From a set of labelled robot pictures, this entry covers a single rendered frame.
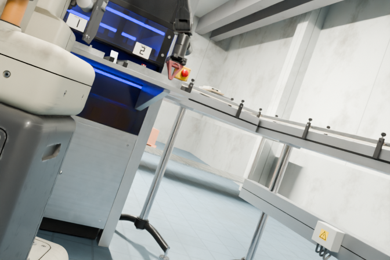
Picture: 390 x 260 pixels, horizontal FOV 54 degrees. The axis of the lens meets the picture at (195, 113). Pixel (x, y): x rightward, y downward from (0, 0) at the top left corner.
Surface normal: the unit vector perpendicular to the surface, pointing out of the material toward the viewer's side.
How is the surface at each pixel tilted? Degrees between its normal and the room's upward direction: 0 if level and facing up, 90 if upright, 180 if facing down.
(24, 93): 90
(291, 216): 90
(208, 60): 90
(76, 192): 90
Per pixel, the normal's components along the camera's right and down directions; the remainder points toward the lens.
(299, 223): -0.85, -0.32
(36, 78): 0.03, -0.01
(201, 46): 0.27, 0.07
